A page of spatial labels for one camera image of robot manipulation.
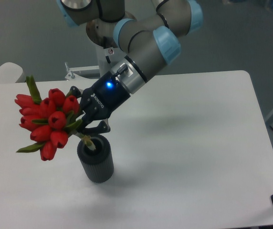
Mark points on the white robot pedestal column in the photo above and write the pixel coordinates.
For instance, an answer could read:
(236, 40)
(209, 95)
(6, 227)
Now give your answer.
(105, 47)

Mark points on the white metal base frame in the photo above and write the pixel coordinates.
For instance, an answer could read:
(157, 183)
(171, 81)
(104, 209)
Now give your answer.
(85, 72)

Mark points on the red tulip bouquet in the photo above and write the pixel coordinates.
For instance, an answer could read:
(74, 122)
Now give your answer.
(51, 121)

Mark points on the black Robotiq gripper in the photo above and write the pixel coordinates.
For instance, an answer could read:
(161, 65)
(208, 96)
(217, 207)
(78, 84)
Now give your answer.
(98, 102)

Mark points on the dark grey ribbed vase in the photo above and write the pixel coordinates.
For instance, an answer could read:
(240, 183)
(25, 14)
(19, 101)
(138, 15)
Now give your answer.
(98, 165)

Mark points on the white chair armrest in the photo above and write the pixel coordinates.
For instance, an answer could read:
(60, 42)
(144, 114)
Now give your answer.
(11, 73)

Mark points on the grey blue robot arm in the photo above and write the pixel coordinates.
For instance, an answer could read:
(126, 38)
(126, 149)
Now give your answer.
(149, 45)

